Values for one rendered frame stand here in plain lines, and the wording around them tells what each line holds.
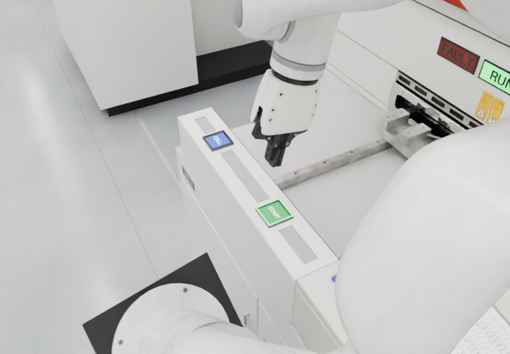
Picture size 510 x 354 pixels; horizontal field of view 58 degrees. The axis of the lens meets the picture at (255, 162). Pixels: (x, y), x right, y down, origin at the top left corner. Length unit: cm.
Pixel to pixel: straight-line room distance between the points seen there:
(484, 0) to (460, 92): 100
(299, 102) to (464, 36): 58
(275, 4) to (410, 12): 78
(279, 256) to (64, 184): 184
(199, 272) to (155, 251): 134
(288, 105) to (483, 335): 46
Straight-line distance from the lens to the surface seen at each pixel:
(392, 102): 142
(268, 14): 59
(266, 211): 91
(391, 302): 32
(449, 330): 33
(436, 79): 130
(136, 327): 76
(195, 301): 78
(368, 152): 128
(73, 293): 208
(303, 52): 68
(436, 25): 127
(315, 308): 79
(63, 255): 223
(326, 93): 171
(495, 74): 118
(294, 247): 87
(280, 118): 73
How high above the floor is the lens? 163
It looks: 41 degrees down
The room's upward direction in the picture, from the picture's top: straight up
